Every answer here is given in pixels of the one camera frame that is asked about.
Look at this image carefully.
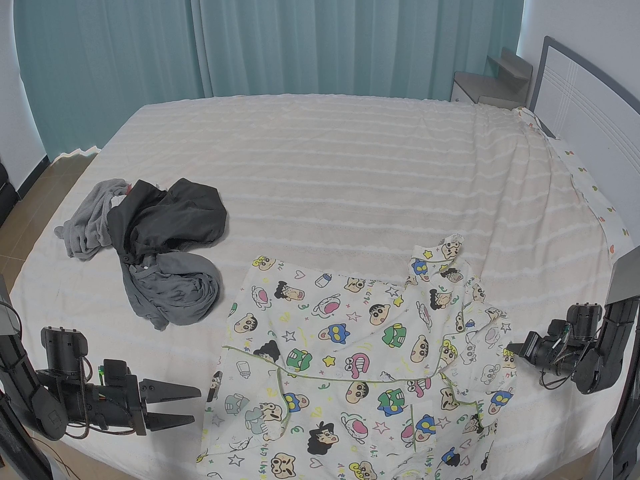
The bed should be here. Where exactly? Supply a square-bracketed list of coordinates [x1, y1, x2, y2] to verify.
[5, 35, 640, 480]

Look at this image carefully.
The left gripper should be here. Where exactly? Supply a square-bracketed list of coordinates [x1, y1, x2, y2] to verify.
[80, 373, 202, 437]

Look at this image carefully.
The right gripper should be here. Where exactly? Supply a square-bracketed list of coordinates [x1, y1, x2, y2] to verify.
[519, 332, 564, 370]

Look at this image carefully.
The black garment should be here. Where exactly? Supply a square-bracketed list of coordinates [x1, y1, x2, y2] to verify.
[107, 178, 229, 265]

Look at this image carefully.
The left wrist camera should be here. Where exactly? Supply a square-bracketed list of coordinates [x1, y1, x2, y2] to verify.
[101, 359, 132, 389]

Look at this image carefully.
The dark grey garment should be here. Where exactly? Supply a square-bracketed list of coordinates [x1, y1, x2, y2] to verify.
[120, 250, 224, 332]

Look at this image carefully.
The blue-green curtain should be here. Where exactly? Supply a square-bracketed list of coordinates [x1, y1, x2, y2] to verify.
[189, 0, 530, 103]
[14, 0, 211, 164]

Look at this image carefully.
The black cable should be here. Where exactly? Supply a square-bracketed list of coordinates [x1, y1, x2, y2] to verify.
[538, 368, 573, 390]

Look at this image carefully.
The grey bedside table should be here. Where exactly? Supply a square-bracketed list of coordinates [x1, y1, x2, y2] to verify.
[450, 48, 534, 110]

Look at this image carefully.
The light grey garment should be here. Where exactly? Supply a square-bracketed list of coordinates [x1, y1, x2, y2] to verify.
[54, 178, 137, 262]

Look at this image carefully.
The white printed pyjama top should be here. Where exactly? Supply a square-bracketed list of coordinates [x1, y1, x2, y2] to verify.
[195, 233, 519, 480]

